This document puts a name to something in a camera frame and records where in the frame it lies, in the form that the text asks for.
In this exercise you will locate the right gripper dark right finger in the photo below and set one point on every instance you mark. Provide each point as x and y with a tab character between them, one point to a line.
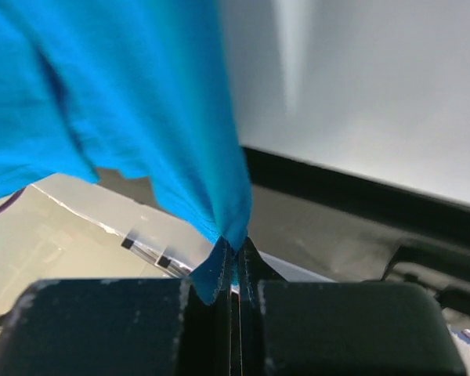
331	328

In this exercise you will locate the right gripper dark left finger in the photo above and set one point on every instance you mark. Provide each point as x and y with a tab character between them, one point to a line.
123	326

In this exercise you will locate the blue t shirt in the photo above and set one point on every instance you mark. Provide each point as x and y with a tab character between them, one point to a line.
135	86

